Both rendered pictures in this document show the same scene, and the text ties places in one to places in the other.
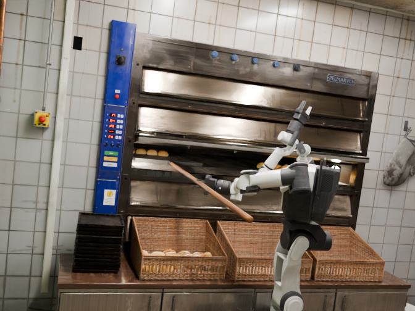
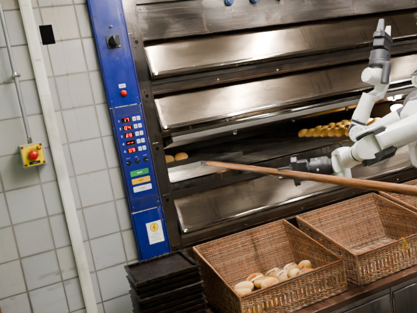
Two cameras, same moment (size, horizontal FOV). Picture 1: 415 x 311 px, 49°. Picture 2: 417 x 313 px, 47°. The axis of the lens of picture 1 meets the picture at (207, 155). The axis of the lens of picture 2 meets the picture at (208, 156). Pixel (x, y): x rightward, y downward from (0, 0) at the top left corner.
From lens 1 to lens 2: 0.91 m
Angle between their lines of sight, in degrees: 5
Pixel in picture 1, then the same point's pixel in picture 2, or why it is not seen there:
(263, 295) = (401, 292)
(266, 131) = (319, 82)
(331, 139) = (394, 70)
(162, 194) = (218, 205)
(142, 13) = not seen: outside the picture
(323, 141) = not seen: hidden behind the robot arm
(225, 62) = (244, 7)
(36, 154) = (39, 207)
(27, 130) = (16, 177)
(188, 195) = (251, 195)
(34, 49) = not seen: outside the picture
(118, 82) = (119, 72)
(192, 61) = (203, 18)
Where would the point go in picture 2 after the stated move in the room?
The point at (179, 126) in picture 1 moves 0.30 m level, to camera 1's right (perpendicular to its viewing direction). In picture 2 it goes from (213, 108) to (270, 98)
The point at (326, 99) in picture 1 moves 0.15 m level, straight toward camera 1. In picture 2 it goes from (375, 21) to (380, 17)
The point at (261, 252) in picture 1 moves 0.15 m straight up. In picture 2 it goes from (360, 237) to (356, 212)
